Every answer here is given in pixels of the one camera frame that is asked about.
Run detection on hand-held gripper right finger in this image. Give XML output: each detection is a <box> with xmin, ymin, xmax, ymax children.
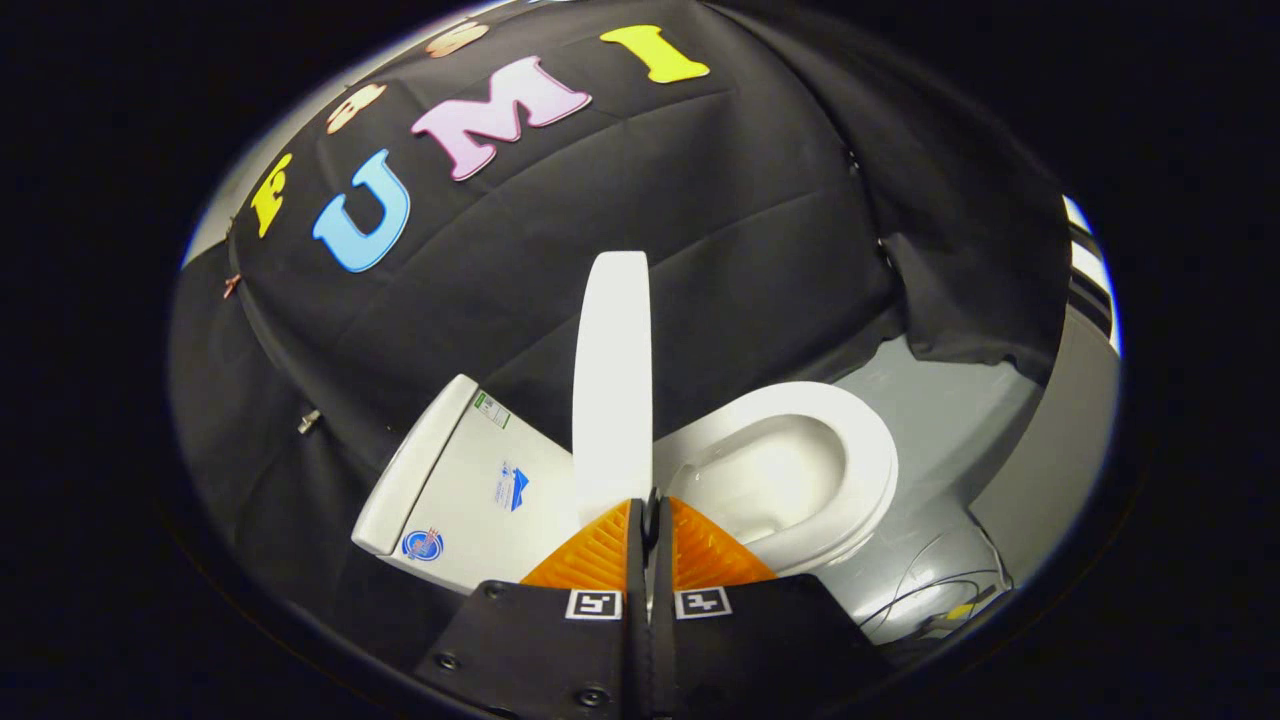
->
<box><xmin>650</xmin><ymin>495</ymin><xmax>891</xmax><ymax>720</ymax></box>

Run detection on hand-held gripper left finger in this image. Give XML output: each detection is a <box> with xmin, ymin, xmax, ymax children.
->
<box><xmin>415</xmin><ymin>498</ymin><xmax>651</xmax><ymax>720</ymax></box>

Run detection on white toilet lid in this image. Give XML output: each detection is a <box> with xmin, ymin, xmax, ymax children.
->
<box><xmin>571</xmin><ymin>250</ymin><xmax>657</xmax><ymax>528</ymax></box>

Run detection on white ceramic toilet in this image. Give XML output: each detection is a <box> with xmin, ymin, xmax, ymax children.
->
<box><xmin>351</xmin><ymin>374</ymin><xmax>886</xmax><ymax>597</ymax></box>

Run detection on white toilet seat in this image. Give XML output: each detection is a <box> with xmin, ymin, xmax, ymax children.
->
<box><xmin>655</xmin><ymin>380</ymin><xmax>900</xmax><ymax>577</ymax></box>

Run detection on grey cabinet panel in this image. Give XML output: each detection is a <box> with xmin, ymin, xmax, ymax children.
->
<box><xmin>968</xmin><ymin>300</ymin><xmax>1123</xmax><ymax>583</ymax></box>

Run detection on black backdrop cloth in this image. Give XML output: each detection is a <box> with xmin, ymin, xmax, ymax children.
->
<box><xmin>168</xmin><ymin>0</ymin><xmax>1073</xmax><ymax>666</ymax></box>

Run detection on black and white striped steps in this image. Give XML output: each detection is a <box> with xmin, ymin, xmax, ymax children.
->
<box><xmin>1060</xmin><ymin>195</ymin><xmax>1123</xmax><ymax>356</ymax></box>

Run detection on thin cable with yellow plug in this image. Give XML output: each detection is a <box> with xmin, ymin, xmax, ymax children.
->
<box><xmin>858</xmin><ymin>505</ymin><xmax>1016</xmax><ymax>641</ymax></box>

